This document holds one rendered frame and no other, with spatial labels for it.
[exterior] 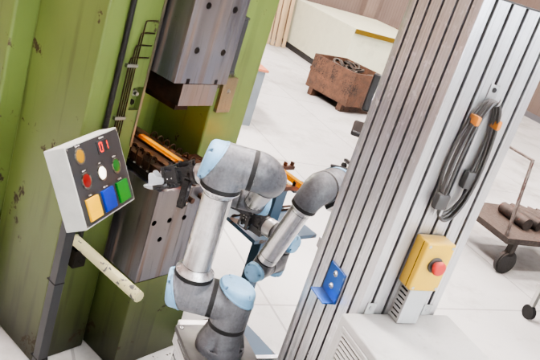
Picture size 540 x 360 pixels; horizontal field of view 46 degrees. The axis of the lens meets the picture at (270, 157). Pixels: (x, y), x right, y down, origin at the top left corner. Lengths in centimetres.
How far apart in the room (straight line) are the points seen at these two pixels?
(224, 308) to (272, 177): 43
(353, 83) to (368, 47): 237
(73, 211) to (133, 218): 67
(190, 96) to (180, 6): 36
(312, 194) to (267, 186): 47
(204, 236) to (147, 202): 95
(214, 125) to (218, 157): 134
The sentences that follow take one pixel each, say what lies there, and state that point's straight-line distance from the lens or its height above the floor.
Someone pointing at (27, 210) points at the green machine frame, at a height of 64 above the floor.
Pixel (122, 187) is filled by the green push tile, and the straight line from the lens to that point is 238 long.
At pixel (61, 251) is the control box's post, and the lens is 247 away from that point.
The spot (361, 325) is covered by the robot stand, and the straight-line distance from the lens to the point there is 159.
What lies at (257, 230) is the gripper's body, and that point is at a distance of 251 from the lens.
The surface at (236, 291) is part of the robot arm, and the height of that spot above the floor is 105.
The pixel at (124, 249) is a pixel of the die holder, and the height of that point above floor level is 57.
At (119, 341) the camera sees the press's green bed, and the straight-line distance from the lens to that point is 307.
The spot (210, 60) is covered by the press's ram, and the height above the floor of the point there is 147.
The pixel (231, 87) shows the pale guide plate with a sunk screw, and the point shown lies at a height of 131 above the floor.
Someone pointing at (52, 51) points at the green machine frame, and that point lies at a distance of 272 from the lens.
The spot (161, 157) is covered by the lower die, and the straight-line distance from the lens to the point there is 282.
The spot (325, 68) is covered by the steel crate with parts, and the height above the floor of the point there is 46.
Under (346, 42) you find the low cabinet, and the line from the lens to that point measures 1115.
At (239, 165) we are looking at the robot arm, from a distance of 171.
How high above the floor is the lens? 201
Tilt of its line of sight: 19 degrees down
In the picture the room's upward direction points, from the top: 18 degrees clockwise
